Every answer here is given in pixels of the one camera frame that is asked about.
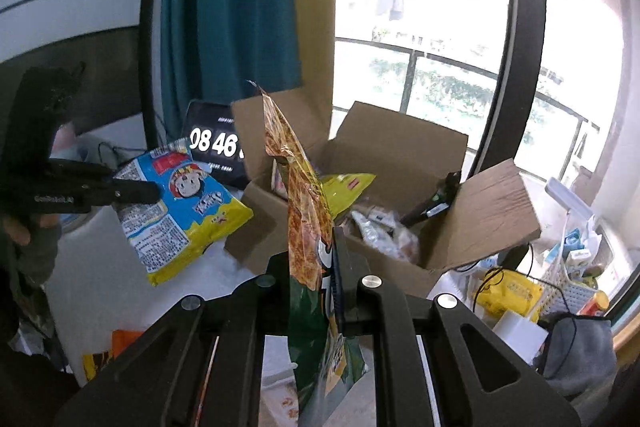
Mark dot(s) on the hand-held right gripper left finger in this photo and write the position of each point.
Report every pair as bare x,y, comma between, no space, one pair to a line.
270,287

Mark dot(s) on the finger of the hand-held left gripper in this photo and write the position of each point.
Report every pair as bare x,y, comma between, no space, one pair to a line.
135,193

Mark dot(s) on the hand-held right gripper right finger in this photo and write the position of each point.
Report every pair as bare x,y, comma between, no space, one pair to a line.
340,277

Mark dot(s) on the blue and yellow snack bag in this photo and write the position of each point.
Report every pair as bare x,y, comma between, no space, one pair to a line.
185,217

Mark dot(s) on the green and orange snack bag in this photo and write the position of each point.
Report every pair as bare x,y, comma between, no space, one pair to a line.
300,217

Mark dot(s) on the yellow-green snack packet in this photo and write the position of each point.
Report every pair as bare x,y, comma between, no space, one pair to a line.
345,189

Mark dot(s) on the black snack packet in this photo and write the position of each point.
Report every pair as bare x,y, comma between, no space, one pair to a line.
435,204

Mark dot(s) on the brown cardboard box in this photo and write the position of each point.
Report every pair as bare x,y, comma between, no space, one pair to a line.
400,137

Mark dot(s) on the person's left hand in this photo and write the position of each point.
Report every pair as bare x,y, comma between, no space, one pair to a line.
20,229

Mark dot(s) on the clear packets inside box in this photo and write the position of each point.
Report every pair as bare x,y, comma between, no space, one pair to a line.
370,229

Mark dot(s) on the pale snack packet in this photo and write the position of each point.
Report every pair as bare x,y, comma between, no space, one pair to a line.
405,244

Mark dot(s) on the black tablet clock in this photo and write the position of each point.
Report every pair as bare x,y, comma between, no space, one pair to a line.
210,147

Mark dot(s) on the yellow wipes packet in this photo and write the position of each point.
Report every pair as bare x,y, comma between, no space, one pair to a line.
515,294

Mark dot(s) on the white box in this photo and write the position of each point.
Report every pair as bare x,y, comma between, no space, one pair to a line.
517,334

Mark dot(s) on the teal curtain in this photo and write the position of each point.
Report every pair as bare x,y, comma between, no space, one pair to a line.
225,7

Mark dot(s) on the black balcony railing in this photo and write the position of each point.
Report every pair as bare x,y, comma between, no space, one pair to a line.
407,77

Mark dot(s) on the white plastic basket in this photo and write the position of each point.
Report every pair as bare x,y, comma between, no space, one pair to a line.
575,292

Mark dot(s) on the white desk lamp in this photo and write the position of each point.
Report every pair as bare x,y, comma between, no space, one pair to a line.
567,197

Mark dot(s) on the grey cloth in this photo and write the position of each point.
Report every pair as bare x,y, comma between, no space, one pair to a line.
580,357

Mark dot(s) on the orange lid jar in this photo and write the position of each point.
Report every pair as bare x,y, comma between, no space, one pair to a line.
597,299

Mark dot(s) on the yellow curtain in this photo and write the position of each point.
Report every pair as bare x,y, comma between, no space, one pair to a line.
315,7

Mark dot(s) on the black window frame post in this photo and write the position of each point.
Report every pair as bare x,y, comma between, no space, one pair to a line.
520,32

